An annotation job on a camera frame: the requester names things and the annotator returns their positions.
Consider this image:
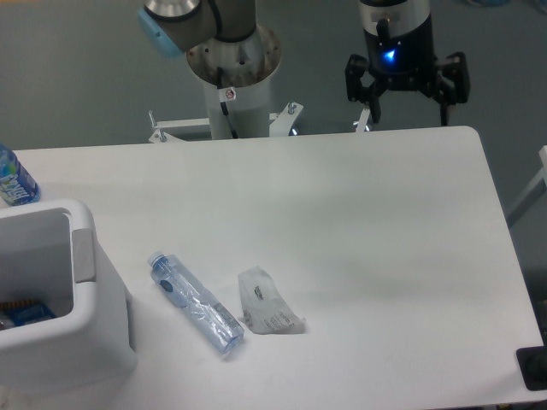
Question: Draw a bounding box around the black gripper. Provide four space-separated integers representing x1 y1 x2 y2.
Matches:
344 12 471 126

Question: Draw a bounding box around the clear plastic wrapper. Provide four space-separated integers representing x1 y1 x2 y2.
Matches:
238 266 306 335

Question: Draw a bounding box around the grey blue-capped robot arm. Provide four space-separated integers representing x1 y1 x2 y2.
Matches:
142 1 470 125

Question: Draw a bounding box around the white plastic trash can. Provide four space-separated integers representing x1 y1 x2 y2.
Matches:
1 199 138 394

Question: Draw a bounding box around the clear crushed plastic bottle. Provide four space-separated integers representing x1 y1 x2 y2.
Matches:
148 252 244 354

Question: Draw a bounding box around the black clamp at table corner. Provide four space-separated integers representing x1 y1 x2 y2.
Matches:
516 346 546 391

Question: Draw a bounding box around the blue labelled water bottle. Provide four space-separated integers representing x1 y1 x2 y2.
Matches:
1 144 41 207

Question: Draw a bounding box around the blue snack packet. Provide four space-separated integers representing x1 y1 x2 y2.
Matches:
8 303 56 326

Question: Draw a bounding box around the white pedestal base frame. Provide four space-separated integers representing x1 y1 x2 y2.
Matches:
148 102 373 144

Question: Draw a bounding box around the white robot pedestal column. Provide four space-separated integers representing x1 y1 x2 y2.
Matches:
186 25 281 140

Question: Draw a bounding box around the white frame at right edge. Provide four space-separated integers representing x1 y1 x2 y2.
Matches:
506 146 546 229

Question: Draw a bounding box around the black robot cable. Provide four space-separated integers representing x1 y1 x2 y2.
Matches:
215 66 240 140

